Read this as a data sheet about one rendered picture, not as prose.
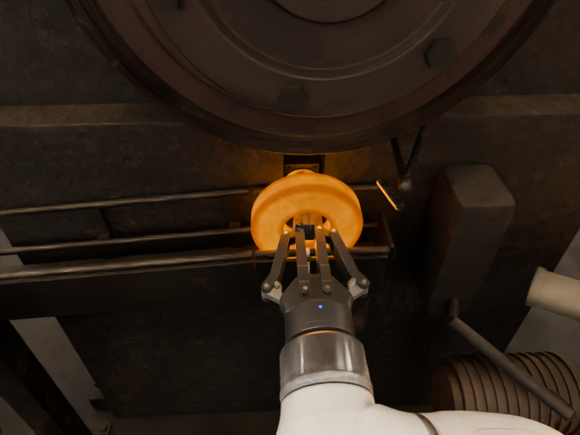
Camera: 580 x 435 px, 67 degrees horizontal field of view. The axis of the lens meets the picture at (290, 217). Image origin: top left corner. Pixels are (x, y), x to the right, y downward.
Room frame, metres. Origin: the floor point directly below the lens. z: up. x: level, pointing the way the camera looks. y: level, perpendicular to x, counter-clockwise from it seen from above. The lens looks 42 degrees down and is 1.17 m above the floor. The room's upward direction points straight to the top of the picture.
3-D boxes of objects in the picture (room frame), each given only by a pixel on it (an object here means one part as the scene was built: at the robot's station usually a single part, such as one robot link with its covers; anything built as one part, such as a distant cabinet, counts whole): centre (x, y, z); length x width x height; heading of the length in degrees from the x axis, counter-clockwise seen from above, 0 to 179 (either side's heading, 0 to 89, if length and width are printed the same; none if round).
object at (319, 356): (0.22, -0.03, 0.75); 0.09 x 0.06 x 0.09; 93
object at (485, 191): (0.48, -0.26, 0.68); 0.11 x 0.08 x 0.24; 3
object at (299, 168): (0.71, -0.01, 0.74); 0.30 x 0.06 x 0.07; 3
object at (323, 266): (0.37, -0.04, 0.76); 0.11 x 0.01 x 0.04; 1
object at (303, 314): (0.30, -0.03, 0.76); 0.09 x 0.08 x 0.07; 3
